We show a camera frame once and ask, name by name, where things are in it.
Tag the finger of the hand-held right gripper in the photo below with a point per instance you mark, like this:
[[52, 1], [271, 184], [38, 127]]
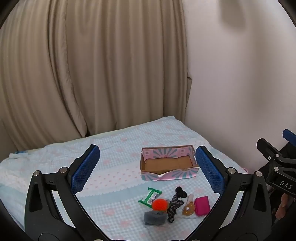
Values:
[[267, 149], [290, 136]]

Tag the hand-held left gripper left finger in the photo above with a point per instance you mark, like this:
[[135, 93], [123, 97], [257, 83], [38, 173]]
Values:
[[85, 170]]

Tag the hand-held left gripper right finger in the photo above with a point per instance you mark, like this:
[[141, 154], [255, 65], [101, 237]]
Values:
[[209, 171]]

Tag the pink soft pouch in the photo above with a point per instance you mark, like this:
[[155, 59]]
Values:
[[201, 205]]

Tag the black fabric piece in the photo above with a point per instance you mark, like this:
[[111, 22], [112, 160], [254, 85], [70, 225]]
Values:
[[180, 192]]

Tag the plush chicken drumstick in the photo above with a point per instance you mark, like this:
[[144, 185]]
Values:
[[188, 208]]

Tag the pink patterned cardboard box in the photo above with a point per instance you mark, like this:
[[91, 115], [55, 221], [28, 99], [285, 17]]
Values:
[[166, 163]]

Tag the green and white packet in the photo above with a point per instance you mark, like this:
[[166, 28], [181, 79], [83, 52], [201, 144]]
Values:
[[150, 195]]

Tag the grey cleaning cloth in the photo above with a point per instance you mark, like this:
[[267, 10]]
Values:
[[153, 217]]

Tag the person's right hand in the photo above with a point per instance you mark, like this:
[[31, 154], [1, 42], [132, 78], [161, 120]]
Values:
[[282, 206]]

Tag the light blue checked blanket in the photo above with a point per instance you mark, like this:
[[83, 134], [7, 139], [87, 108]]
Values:
[[115, 143]]

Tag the black patterned fabric strip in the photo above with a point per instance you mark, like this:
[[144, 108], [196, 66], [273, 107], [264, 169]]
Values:
[[173, 208]]

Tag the orange spiky ball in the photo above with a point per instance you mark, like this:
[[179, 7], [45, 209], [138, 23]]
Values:
[[159, 204]]

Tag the small blue item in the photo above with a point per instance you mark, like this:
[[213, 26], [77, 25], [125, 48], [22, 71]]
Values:
[[21, 152]]

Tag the beige pleated curtain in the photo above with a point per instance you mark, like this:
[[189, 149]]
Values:
[[92, 58]]

